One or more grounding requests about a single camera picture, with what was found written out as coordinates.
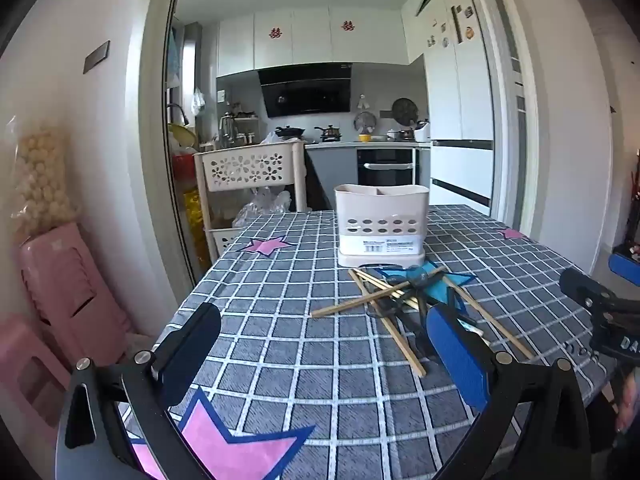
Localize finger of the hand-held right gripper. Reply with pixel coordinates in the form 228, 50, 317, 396
608, 253, 640, 277
559, 267, 621, 313

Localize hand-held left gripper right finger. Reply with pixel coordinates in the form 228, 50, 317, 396
425, 304, 593, 480

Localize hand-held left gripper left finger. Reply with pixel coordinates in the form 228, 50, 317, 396
55, 302, 223, 480

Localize black-handled translucent spoon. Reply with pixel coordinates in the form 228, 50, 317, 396
369, 296, 443, 361

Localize translucent grey plastic spoon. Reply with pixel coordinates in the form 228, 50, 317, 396
389, 265, 453, 306

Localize beige plastic utensil holder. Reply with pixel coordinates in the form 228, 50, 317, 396
333, 184, 432, 267

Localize person's right hand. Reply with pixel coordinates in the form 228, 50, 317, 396
616, 367, 640, 433

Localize grey checked star tablecloth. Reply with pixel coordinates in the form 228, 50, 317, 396
120, 204, 620, 480

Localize yellow liquid bottle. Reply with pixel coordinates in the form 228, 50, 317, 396
182, 186, 209, 233

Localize tall pink plastic stool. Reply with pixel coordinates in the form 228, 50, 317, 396
19, 222, 137, 358

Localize clear crumpled plastic bag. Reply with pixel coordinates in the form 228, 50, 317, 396
231, 187, 293, 229

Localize low pink plastic stool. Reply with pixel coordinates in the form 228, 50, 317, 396
0, 312, 76, 443

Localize red container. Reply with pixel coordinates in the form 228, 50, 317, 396
172, 154, 199, 184

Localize beige perforated storage trolley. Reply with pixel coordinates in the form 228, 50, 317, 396
193, 140, 309, 265

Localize black built-in oven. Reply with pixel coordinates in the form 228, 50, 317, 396
356, 147, 419, 189

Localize yellow-green basin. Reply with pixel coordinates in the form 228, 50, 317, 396
167, 122, 197, 148

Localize metal countertop dish rack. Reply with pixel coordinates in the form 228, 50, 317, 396
219, 110, 261, 144

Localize white refrigerator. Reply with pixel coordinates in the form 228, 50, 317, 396
422, 0, 497, 217

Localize bag of white balls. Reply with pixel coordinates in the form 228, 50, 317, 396
7, 115, 78, 243

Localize dark round hanging pan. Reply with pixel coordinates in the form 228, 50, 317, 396
391, 98, 419, 126

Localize black range hood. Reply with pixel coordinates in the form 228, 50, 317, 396
257, 62, 354, 119

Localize white upper kitchen cabinets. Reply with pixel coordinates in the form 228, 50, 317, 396
216, 6, 412, 79

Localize grey wall switch panel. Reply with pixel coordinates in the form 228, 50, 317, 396
82, 40, 111, 74

